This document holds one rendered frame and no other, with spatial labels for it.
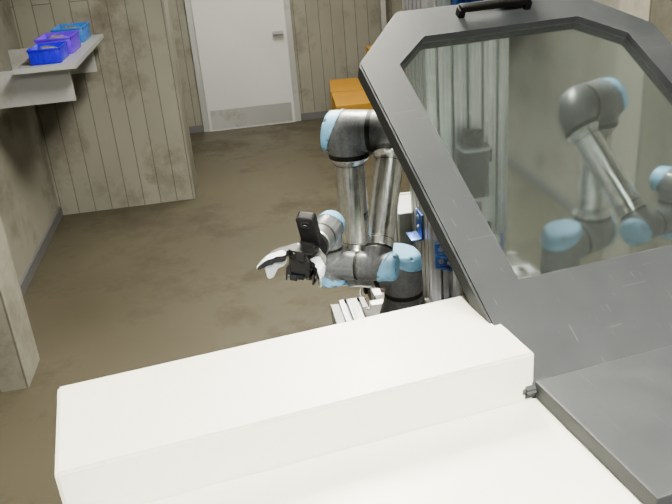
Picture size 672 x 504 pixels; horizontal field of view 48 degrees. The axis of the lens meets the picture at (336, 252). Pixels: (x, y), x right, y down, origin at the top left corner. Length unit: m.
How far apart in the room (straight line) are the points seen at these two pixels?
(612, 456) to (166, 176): 5.94
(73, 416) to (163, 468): 0.17
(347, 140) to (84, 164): 4.88
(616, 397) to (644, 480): 0.18
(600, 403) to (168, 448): 0.62
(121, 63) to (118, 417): 5.56
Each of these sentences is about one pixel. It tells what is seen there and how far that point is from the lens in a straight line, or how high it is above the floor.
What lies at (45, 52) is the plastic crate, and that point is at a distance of 5.09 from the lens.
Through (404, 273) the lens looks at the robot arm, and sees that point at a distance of 2.21.
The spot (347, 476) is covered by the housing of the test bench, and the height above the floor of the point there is 1.47.
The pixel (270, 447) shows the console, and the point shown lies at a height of 1.50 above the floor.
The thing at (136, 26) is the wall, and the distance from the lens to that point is 6.53.
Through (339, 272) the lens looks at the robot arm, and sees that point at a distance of 1.97.
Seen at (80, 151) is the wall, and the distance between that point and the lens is 6.79.
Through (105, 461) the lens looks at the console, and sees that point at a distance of 1.08.
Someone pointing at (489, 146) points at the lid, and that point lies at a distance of 1.56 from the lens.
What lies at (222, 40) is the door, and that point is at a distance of 8.87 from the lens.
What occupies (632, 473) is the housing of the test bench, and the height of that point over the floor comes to 1.50.
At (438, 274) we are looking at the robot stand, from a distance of 2.46.
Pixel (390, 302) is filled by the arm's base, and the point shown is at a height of 1.12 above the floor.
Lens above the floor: 2.18
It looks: 24 degrees down
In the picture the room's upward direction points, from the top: 5 degrees counter-clockwise
